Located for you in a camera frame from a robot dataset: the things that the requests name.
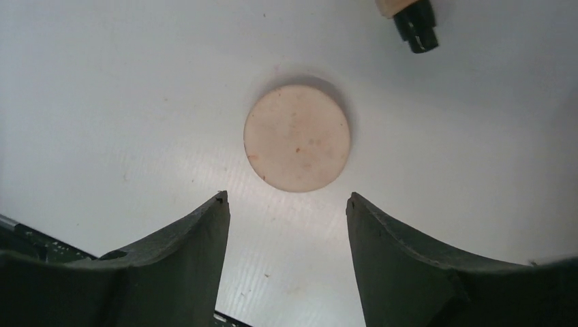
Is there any round powder puff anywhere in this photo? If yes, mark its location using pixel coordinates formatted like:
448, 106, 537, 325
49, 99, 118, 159
243, 84, 352, 193

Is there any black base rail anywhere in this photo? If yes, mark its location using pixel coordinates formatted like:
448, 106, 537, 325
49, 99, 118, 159
1, 215, 96, 263

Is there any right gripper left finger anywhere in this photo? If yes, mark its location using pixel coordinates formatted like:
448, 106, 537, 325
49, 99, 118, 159
1, 191, 230, 326

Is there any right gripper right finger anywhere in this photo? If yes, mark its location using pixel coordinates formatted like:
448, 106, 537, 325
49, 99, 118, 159
346, 193, 577, 326

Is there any beige foundation tube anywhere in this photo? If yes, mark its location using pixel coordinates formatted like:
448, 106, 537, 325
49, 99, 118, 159
375, 0, 439, 54

